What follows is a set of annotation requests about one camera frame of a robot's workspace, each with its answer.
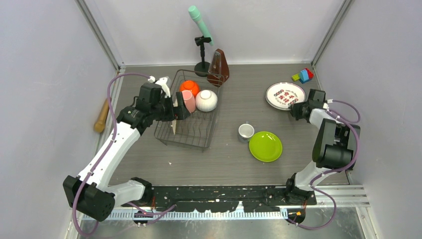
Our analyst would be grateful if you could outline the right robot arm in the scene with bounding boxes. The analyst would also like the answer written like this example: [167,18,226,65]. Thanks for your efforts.
[284,89,361,205]

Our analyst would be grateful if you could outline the white printed round plate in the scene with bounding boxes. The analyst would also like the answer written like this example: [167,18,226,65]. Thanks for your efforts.
[265,82,306,111]

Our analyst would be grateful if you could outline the pink mug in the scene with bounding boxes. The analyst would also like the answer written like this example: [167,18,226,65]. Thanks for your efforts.
[181,90,196,113]

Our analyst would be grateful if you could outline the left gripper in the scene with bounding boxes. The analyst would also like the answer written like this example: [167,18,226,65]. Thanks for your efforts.
[151,92,189,121]

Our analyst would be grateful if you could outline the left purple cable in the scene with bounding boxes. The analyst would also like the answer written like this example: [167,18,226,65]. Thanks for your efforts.
[72,73,156,237]

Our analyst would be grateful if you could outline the lime green plate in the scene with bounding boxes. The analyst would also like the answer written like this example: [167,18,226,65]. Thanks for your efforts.
[249,131,283,162]

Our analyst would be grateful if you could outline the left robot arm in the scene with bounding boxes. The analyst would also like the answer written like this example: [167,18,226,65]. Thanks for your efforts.
[63,83,190,222]

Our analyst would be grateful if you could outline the black microphone stand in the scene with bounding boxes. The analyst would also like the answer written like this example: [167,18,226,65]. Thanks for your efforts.
[194,36,211,77]

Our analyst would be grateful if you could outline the wooden rolling pin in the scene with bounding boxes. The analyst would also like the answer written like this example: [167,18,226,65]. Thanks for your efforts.
[94,99,109,133]

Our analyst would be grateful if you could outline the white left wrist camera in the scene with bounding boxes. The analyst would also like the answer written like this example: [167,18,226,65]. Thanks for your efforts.
[147,76,171,90]

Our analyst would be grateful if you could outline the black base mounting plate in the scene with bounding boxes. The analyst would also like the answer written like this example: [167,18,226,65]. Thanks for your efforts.
[132,185,317,213]

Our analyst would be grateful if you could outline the small grey patterned mug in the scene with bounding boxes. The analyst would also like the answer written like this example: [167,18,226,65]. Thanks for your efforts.
[238,122,255,142]

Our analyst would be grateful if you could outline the colourful toy blocks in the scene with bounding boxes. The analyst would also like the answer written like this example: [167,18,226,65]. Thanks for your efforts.
[291,68,314,84]

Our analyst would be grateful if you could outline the woven bamboo plate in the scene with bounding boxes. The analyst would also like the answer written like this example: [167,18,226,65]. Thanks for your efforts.
[171,100,178,135]

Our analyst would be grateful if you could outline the mint green microphone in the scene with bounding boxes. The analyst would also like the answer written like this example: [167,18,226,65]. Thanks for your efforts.
[188,5,214,46]

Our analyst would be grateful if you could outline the brown metronome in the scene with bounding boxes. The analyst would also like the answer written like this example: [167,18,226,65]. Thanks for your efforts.
[207,49,229,87]

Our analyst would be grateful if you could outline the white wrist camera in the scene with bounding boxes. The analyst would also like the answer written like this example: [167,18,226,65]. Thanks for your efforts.
[309,103,334,129]
[147,76,171,90]

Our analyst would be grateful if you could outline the white bowl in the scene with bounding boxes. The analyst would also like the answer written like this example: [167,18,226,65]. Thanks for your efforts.
[195,90,218,112]

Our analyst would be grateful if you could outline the orange bowl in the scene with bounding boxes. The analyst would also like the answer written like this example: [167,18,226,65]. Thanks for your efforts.
[179,80,201,97]

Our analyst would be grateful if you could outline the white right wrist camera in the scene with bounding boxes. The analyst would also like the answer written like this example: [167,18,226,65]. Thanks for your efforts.
[309,103,334,129]

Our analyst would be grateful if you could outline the black wire dish rack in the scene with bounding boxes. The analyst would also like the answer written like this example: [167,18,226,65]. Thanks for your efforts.
[154,69,223,151]

